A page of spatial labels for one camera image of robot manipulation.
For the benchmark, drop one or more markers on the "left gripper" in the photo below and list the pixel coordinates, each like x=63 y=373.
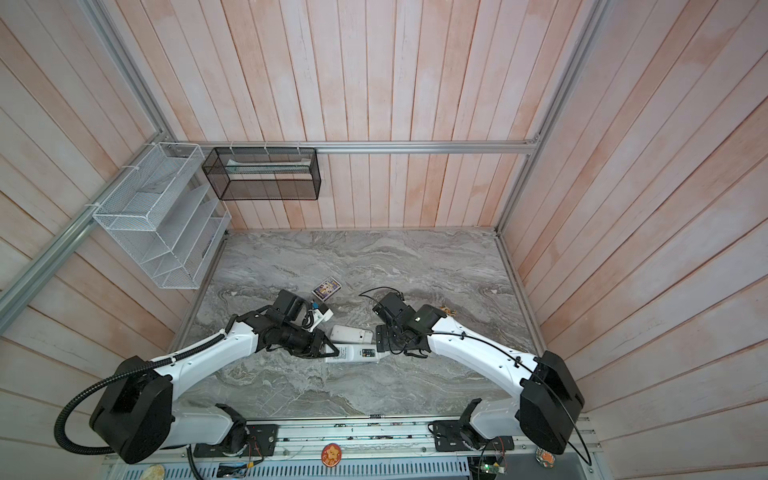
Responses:
x=313 y=349

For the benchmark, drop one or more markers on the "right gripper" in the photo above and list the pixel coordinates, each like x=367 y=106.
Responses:
x=383 y=339

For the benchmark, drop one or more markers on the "white remote control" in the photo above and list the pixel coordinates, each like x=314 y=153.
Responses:
x=350 y=335

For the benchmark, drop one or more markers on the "white remote with label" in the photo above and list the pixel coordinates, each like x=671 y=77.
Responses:
x=357 y=353

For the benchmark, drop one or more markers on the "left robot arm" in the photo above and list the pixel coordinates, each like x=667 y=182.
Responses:
x=139 y=413

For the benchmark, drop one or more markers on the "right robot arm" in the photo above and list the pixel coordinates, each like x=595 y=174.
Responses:
x=543 y=403

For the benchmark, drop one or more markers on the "red round sticker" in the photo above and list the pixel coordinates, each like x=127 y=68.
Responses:
x=331 y=455

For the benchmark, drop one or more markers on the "black mesh basket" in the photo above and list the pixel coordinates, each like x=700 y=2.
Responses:
x=263 y=173

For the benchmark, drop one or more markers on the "round patterned badge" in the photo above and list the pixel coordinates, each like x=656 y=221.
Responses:
x=545 y=458

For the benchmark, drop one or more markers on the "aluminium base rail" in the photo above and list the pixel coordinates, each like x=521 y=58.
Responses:
x=378 y=436

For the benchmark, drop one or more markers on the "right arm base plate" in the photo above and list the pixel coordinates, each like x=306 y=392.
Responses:
x=458 y=435

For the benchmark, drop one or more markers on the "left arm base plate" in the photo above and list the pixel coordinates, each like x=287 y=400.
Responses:
x=255 y=440

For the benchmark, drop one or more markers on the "white wire mesh shelf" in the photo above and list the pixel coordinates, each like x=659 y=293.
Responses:
x=169 y=224

